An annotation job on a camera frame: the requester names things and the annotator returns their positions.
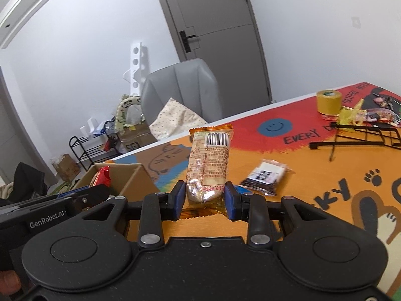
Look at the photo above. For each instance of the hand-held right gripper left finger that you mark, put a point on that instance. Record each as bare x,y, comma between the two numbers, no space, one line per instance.
178,199

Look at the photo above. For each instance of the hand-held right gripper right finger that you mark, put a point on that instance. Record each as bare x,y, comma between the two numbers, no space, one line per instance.
230,202

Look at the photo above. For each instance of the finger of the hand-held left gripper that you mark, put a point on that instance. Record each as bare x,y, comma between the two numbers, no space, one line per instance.
94,197

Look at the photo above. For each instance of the blue snack packet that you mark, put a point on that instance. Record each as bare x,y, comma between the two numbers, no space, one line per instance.
243,190

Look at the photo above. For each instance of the red snack packet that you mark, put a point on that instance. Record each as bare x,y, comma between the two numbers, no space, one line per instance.
101,177

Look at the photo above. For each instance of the black and white snack packet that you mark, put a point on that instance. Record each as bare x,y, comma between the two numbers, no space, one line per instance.
266,175

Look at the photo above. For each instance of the orange cracker packet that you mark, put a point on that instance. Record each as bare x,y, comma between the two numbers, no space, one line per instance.
206,163

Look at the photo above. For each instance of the person's left hand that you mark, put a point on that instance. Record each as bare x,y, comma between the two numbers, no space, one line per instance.
9,283

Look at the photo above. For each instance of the small cardboard box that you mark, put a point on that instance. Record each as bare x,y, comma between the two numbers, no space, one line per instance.
65,166

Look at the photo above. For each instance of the black clothing pile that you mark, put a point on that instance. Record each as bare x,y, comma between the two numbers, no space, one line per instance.
28,178

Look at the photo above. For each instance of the taped cardboard box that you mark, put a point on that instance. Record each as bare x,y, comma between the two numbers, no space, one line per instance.
137,139

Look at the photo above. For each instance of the cream dotted cushion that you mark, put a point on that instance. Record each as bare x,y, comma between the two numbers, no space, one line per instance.
175,120

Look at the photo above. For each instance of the colourful printed table mat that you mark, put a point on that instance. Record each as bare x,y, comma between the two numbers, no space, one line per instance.
313,178

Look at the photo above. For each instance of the grey armchair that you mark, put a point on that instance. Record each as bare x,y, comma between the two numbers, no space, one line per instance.
188,84

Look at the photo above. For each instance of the white perforated board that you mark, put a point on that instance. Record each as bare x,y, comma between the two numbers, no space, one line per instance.
136,65

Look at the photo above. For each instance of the yellow tape roll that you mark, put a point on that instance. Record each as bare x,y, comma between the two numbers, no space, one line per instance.
327,103

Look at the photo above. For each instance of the yellow snack bag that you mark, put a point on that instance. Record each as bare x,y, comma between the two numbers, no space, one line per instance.
351,114

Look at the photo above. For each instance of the grey door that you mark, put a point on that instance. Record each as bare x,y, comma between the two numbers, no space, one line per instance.
225,44

